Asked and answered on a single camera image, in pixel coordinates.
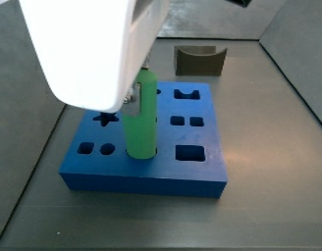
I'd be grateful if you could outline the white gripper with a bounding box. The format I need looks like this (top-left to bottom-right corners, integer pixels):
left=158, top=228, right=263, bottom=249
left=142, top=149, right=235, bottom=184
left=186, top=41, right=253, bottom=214
left=19, top=0, right=169, bottom=117

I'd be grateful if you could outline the dark grey curved holder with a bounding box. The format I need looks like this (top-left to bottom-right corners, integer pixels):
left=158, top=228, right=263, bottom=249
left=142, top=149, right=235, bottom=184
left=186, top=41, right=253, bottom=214
left=173, top=45, right=227, bottom=76

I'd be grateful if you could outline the blue shape-sorting block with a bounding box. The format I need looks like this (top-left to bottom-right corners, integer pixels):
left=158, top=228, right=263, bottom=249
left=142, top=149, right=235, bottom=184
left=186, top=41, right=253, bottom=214
left=58, top=82, right=227, bottom=198

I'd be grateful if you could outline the green oval peg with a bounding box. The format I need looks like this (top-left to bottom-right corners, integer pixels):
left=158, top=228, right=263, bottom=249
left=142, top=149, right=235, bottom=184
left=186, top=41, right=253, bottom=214
left=121, top=70, right=157, bottom=159

